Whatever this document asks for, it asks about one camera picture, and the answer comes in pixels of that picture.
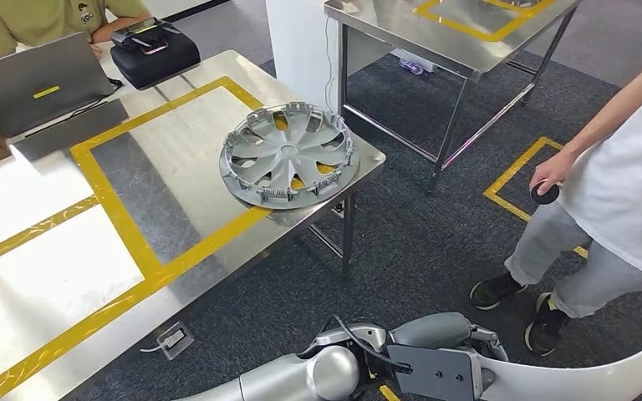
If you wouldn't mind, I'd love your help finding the black round controller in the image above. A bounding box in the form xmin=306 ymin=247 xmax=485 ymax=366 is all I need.
xmin=529 ymin=182 xmax=561 ymax=206

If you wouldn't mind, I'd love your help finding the grey wheel hubcap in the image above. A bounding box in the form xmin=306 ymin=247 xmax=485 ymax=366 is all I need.
xmin=218 ymin=101 xmax=362 ymax=211

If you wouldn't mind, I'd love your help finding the black carry case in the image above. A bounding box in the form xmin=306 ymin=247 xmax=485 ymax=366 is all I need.
xmin=109 ymin=30 xmax=202 ymax=91

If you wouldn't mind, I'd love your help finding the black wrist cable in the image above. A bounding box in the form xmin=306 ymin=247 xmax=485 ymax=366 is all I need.
xmin=298 ymin=314 xmax=414 ymax=373

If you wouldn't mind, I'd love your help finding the seated person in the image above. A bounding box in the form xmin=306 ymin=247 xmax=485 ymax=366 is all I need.
xmin=0 ymin=0 xmax=153 ymax=63

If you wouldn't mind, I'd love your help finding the white curved plastic part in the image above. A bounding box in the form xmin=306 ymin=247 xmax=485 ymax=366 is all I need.
xmin=476 ymin=343 xmax=642 ymax=401

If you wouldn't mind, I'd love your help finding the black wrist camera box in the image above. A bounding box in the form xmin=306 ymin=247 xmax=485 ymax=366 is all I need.
xmin=385 ymin=343 xmax=486 ymax=401

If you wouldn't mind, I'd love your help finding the grey laptop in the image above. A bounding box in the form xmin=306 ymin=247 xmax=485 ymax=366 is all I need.
xmin=0 ymin=31 xmax=118 ymax=140

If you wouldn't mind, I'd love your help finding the steel workbench table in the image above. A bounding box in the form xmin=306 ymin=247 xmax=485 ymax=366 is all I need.
xmin=0 ymin=48 xmax=387 ymax=401

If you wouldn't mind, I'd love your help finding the clear plastic bottle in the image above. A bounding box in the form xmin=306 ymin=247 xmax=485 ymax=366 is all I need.
xmin=398 ymin=57 xmax=425 ymax=77

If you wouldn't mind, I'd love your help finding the yellow tape table outline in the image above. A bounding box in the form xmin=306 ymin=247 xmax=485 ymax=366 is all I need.
xmin=0 ymin=76 xmax=339 ymax=401

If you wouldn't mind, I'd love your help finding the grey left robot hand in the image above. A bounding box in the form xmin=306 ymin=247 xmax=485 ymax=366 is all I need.
xmin=390 ymin=311 xmax=512 ymax=367

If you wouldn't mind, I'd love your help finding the thin hanging cable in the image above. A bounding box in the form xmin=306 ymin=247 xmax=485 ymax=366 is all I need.
xmin=322 ymin=15 xmax=338 ymax=114

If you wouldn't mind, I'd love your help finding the white partition panel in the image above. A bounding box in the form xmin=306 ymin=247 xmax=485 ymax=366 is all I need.
xmin=264 ymin=0 xmax=395 ymax=114

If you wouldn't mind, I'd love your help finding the person's right hand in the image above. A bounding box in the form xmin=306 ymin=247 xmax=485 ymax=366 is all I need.
xmin=527 ymin=148 xmax=578 ymax=195

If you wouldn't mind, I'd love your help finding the metal floor socket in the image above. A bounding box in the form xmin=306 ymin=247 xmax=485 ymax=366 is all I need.
xmin=155 ymin=321 xmax=196 ymax=362

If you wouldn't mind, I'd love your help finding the black remote controller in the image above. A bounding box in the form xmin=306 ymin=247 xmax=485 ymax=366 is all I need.
xmin=110 ymin=18 xmax=184 ymax=55

